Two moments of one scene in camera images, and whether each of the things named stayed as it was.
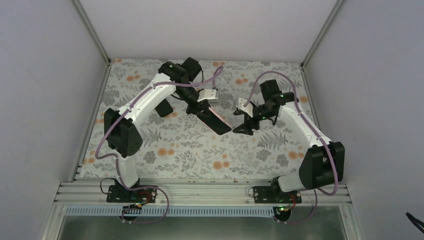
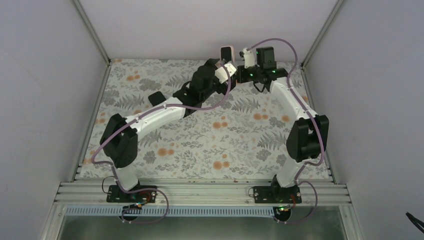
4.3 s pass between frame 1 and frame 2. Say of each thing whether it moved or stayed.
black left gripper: moved
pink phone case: moved
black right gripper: moved
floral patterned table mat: stayed
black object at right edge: stayed
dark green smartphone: moved
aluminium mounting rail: stayed
